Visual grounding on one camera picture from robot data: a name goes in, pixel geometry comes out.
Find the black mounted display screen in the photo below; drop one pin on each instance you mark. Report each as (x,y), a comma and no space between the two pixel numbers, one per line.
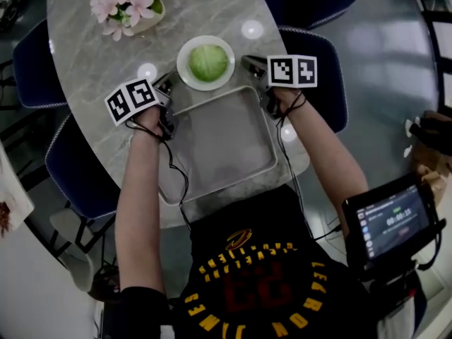
(392,221)

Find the brown cardboard box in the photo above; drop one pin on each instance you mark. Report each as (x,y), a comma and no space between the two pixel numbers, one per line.
(432,175)

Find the white round table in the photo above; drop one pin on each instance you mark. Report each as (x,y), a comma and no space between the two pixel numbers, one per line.
(88,65)

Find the person's left forearm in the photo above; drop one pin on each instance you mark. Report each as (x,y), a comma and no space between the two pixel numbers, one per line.
(139,196)

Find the white side table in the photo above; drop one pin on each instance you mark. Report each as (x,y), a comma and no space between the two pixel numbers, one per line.
(14,196)

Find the flower plant in white pot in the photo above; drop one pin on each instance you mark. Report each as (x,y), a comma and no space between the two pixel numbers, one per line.
(127,5)

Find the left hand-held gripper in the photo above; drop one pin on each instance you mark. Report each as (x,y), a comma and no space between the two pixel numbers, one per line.
(130,99)

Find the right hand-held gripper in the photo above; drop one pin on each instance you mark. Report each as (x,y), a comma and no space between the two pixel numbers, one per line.
(291,71)

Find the reddish potted plant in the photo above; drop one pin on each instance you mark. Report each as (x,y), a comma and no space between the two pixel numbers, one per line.
(4,221)

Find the green cabbage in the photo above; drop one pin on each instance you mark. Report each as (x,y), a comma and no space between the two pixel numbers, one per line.
(208,63)

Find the beige chair with black frame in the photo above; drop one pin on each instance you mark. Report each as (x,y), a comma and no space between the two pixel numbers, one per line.
(76,256)

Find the white round plate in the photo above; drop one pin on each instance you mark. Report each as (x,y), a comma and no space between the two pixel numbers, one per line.
(183,67)

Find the grey rectangular tray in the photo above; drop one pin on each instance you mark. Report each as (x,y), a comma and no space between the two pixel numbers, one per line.
(226,143)

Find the person's dark printed jersey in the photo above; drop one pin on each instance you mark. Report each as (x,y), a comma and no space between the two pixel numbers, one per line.
(261,260)

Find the person's right forearm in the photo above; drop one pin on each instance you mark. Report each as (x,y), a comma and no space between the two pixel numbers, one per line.
(328,168)

